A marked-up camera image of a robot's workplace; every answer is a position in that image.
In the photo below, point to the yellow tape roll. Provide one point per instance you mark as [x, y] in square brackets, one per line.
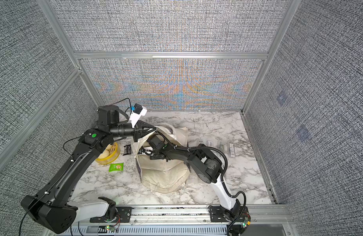
[109, 155]

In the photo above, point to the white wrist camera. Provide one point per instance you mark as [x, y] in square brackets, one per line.
[148, 152]
[137, 112]

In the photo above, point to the small black packet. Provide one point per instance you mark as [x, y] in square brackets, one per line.
[127, 150]

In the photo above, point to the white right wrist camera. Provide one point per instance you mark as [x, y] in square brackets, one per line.
[148, 152]

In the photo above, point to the clear compass case green insert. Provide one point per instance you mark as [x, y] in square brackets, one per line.
[221, 147]

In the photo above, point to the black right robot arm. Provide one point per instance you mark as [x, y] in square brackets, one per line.
[210, 165]

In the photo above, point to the beige canvas tote bag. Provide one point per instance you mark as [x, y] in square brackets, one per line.
[160, 175]

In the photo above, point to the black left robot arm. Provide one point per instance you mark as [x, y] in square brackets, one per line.
[50, 207]

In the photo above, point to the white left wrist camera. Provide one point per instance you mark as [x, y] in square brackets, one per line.
[137, 112]

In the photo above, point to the aluminium front rail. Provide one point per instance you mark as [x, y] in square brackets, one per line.
[189, 220]

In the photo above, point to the green snack packet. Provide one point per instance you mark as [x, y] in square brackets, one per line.
[116, 167]

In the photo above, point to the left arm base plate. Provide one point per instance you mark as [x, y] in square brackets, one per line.
[122, 214]

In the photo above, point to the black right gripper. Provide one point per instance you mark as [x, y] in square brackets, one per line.
[154, 157]

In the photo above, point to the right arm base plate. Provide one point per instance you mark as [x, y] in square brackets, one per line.
[218, 214]

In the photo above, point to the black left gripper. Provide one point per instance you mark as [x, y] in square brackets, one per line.
[139, 131]

